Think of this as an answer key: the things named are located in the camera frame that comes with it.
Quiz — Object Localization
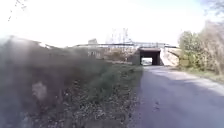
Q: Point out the concrete bridge with underpass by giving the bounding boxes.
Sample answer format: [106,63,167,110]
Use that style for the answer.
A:
[73,41,181,67]

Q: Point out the grass verge with leaves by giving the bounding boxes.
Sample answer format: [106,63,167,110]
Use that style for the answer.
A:
[0,35,144,128]

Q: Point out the grey asphalt path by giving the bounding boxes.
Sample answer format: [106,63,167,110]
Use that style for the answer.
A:
[130,64,224,128]

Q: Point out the green bushes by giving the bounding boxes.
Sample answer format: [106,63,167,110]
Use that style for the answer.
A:
[177,20,224,76]

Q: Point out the narrow grass strip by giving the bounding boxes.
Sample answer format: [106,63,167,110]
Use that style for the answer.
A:
[176,65,224,84]

